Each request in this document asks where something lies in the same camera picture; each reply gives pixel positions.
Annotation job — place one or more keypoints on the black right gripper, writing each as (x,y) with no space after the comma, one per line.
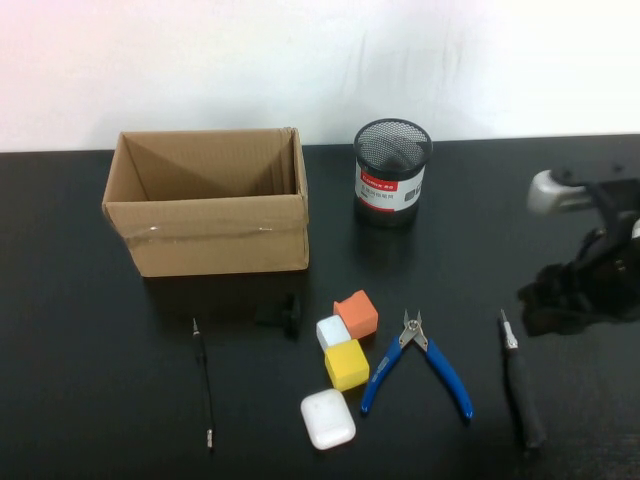
(620,260)

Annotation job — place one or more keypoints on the thick black precision screwdriver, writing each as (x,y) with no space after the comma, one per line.
(522,390)

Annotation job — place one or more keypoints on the yellow foam block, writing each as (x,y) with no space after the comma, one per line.
(347,367)

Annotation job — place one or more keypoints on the white foam block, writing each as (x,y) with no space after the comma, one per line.
(331,332)

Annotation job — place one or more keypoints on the orange foam block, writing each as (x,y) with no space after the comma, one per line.
(357,315)

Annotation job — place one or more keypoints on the black mesh pen holder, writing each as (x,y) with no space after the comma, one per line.
(390,185)

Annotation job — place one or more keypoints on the white earbuds case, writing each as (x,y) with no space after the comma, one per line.
(327,419)

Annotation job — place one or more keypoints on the small black plastic knob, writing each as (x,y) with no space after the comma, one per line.
(287,317)

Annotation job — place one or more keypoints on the brown cardboard box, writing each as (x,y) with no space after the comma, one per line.
(210,235)

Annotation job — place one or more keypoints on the thin black screwdriver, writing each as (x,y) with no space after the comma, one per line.
(204,370)

